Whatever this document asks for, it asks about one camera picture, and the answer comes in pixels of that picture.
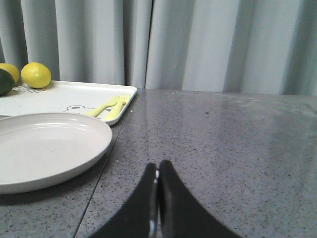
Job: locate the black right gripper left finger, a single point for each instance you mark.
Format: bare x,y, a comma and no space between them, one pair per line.
138,217

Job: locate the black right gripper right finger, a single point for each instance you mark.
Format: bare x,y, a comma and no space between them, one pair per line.
182,216

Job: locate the beige round plate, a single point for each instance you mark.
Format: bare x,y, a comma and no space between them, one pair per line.
42,150

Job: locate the white rectangular tray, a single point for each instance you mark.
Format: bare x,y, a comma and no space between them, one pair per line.
60,96

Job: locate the yellow plastic fork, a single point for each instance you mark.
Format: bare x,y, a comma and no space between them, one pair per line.
115,111

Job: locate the yellow lemon right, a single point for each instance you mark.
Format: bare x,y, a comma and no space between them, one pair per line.
36,75

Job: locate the yellow lemon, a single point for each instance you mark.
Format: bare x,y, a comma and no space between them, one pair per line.
12,69
36,75

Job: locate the grey curtain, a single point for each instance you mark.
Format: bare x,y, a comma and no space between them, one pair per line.
243,46

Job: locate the green lime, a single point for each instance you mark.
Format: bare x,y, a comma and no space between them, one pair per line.
6,82

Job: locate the yellow lemon left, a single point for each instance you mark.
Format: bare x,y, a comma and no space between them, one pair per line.
12,69

